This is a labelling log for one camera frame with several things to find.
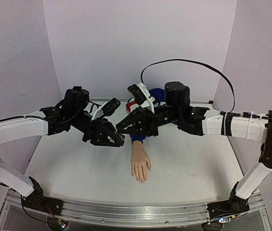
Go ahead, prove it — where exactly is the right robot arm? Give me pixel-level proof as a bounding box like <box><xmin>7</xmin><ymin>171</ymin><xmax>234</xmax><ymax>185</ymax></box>
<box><xmin>116</xmin><ymin>82</ymin><xmax>272</xmax><ymax>199</ymax></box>

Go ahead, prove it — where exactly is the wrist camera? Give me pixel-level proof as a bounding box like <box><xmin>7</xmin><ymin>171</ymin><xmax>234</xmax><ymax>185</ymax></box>
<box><xmin>91</xmin><ymin>98</ymin><xmax>121</xmax><ymax>120</ymax></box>
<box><xmin>127</xmin><ymin>82</ymin><xmax>155</xmax><ymax>114</ymax></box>

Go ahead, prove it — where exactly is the aluminium front rail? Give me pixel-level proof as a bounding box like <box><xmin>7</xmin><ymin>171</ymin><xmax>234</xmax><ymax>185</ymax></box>
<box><xmin>0</xmin><ymin>190</ymin><xmax>272</xmax><ymax>231</ymax></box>

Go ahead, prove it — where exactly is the blue white red jacket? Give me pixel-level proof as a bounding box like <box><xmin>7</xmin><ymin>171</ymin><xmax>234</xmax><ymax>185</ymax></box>
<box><xmin>126</xmin><ymin>88</ymin><xmax>165</xmax><ymax>143</ymax></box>

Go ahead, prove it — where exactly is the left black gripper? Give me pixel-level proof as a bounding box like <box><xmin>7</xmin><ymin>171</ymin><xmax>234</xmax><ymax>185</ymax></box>
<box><xmin>71</xmin><ymin>109</ymin><xmax>124</xmax><ymax>146</ymax></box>

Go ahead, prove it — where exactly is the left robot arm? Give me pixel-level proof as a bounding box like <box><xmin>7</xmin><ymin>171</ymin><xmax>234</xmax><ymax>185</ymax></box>
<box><xmin>0</xmin><ymin>86</ymin><xmax>125</xmax><ymax>210</ymax></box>

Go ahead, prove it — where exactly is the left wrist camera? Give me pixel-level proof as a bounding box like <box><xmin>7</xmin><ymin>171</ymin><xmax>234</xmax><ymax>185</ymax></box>
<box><xmin>91</xmin><ymin>98</ymin><xmax>121</xmax><ymax>120</ymax></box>

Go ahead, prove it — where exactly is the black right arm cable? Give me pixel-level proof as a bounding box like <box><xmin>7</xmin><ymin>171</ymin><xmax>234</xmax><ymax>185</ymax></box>
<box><xmin>140</xmin><ymin>59</ymin><xmax>272</xmax><ymax>159</ymax></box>

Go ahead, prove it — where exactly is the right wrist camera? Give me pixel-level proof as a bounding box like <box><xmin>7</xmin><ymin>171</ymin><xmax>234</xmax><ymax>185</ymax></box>
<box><xmin>127</xmin><ymin>82</ymin><xmax>155</xmax><ymax>114</ymax></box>

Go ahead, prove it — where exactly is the mannequin hand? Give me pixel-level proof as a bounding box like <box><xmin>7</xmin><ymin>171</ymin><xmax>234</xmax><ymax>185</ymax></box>
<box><xmin>131</xmin><ymin>141</ymin><xmax>152</xmax><ymax>185</ymax></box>

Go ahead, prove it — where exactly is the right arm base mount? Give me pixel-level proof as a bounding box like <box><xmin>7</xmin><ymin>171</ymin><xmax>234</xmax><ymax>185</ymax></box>
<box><xmin>207</xmin><ymin>189</ymin><xmax>250</xmax><ymax>221</ymax></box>

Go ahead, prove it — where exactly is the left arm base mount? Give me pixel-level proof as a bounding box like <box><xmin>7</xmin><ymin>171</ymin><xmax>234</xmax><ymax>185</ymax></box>
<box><xmin>21</xmin><ymin>177</ymin><xmax>64</xmax><ymax>215</ymax></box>

